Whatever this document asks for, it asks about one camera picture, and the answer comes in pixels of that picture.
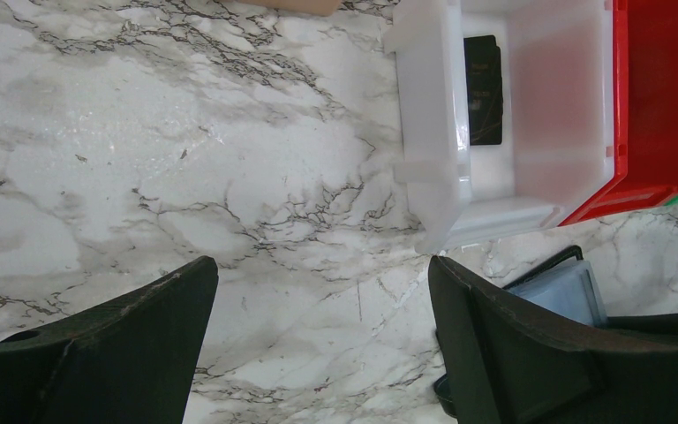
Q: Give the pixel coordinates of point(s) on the black credit card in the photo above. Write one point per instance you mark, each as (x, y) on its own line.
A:
(483, 75)

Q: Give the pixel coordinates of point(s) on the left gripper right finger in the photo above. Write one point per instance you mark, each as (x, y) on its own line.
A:
(638, 359)

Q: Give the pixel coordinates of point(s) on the white plastic bin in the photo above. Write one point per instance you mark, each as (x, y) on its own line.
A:
(509, 110)

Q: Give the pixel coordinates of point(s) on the black leather card holder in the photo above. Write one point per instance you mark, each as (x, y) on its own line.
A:
(561, 289)

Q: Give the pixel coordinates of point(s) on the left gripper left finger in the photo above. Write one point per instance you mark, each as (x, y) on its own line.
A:
(130, 359)

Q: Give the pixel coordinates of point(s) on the peach plastic desk organizer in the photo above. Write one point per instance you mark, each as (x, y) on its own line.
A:
(321, 8)

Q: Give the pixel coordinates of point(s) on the red plastic bin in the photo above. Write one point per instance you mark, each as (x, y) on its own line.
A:
(645, 36)

